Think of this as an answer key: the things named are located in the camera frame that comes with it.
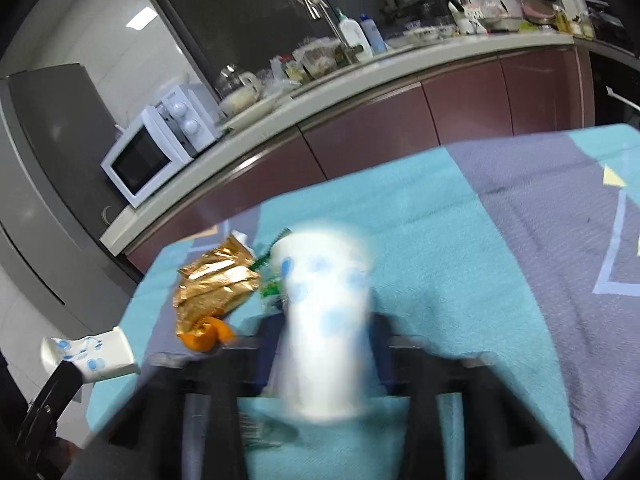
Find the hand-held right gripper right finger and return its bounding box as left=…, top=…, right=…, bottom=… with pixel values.
left=370, top=312, right=582, bottom=480

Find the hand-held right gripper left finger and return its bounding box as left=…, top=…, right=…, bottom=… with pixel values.
left=65, top=316, right=282, bottom=480

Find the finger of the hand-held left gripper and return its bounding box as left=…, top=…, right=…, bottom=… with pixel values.
left=15, top=360, right=84, bottom=450

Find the crushed white paper cup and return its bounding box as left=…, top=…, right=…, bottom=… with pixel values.
left=41, top=327, right=140, bottom=385

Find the blue dotted paper cup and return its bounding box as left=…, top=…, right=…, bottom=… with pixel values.
left=270, top=220, right=379, bottom=423

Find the orange peel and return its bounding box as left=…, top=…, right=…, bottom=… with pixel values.
left=181, top=316, right=236, bottom=352

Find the green plastic wrapper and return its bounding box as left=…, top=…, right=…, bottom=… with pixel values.
left=250, top=227, right=296, bottom=311

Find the gold foil wrapper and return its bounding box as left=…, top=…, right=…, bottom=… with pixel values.
left=173, top=234, right=262, bottom=337

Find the teal and purple tablecloth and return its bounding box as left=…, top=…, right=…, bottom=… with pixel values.
left=85, top=122, right=640, bottom=480

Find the grey refrigerator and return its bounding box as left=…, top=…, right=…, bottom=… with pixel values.
left=0, top=62, right=146, bottom=333

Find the kitchen counter with maroon cabinets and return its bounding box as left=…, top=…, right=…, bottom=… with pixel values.
left=100, top=35, right=596, bottom=276

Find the white microwave oven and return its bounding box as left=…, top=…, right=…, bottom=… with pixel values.
left=100, top=84, right=223, bottom=209

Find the white plate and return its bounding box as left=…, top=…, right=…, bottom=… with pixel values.
left=220, top=97, right=281, bottom=131

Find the clear plastic bag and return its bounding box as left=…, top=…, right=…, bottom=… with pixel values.
left=270, top=55, right=302, bottom=87

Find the clear food container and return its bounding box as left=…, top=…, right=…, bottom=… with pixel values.
left=295, top=40, right=342, bottom=81

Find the white pump bottle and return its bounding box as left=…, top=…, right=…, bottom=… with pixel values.
left=334, top=8, right=374, bottom=60

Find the white bottle with blue cap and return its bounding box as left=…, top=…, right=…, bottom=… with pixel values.
left=359, top=14, right=389, bottom=55

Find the steel kitchen faucet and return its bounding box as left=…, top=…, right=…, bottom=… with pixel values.
left=300, top=0, right=366, bottom=64

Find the white utensil holder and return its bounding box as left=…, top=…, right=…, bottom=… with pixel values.
left=447, top=0, right=477, bottom=36

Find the black built-in oven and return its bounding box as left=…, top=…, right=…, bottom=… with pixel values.
left=590, top=52, right=640, bottom=129

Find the dark sliding window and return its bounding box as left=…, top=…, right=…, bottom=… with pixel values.
left=132, top=0, right=451, bottom=103

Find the metal basin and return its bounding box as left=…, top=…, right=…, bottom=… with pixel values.
left=477, top=15, right=524, bottom=34

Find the pink basin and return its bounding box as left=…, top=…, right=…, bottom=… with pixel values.
left=520, top=0, right=557, bottom=24

